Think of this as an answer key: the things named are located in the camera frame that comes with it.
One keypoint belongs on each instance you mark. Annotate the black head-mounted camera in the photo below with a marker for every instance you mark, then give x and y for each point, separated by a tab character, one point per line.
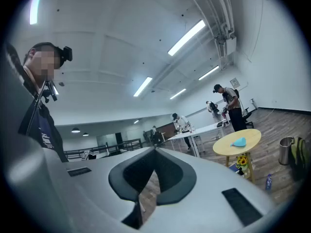
66	53

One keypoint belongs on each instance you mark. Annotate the black office chair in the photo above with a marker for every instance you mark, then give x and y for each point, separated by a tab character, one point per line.
248	121

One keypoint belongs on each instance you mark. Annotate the ceiling air conditioner unit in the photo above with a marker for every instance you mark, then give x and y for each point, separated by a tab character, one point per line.
227	48

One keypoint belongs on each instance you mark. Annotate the blue water bottle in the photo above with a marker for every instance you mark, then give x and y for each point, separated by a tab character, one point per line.
268	182

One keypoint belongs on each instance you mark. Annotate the round yellow table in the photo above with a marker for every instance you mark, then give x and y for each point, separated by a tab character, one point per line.
233	139

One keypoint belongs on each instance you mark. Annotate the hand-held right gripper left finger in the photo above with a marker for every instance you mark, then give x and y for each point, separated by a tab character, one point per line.
126	178

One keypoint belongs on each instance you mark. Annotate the white socket box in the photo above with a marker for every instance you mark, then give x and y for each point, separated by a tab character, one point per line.
253	103

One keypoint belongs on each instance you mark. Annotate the black neck camera mount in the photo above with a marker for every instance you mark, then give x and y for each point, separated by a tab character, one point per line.
50	92

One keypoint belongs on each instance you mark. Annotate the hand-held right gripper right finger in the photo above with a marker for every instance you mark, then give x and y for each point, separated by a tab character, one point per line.
175	178

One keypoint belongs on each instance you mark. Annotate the black metal railing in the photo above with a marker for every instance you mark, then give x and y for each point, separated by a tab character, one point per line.
121	145

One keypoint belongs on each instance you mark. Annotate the steel trash bin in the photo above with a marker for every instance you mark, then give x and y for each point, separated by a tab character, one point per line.
285	152

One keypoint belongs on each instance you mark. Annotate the small white table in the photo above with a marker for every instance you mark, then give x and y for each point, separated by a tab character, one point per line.
178	137

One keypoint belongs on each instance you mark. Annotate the black keyboard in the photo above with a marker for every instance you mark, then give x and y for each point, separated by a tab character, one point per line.
220	124

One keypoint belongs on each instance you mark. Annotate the green black backpack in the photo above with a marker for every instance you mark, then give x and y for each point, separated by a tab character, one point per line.
300	159

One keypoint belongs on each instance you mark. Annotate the teal and pink toy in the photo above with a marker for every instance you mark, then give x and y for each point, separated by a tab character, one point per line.
239	142

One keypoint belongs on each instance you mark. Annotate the yellow sunflower bouquet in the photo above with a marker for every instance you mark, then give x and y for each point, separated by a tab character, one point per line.
242	161

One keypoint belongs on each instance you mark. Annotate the person's head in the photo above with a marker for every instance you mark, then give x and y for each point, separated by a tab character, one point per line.
46	62

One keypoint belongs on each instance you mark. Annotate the large white table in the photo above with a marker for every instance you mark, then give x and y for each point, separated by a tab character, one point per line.
206	130

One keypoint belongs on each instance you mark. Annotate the grey electrical panel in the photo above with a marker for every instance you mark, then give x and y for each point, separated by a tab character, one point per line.
235	82

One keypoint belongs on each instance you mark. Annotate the person's black shirt torso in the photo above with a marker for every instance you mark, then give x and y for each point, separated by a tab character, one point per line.
46	135

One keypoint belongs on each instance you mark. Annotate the white ceiling pipes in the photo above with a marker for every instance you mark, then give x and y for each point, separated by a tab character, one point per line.
224	6

